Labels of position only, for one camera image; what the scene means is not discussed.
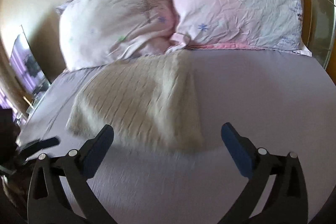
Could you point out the pink floral pillow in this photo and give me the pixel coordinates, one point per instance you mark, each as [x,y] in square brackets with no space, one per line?
[240,25]
[99,32]

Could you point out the window with balcony view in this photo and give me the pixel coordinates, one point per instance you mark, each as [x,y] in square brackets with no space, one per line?
[26,84]

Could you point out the left pink floral pillow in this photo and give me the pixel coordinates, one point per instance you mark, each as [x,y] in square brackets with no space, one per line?
[99,32]

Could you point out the right pink floral pillow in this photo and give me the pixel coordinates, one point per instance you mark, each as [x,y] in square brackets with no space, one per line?
[240,25]

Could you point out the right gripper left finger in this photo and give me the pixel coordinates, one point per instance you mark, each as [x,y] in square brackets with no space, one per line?
[47,201]

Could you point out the lavender bed sheet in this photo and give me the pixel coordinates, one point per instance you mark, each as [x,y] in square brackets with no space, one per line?
[280,101]

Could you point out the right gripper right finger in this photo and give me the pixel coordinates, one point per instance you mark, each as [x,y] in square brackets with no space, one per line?
[287,201]

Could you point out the beige cable-knit sweater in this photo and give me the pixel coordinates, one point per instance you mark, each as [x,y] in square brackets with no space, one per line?
[151,104]

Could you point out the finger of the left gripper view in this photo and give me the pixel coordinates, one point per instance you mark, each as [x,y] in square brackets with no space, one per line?
[35,146]

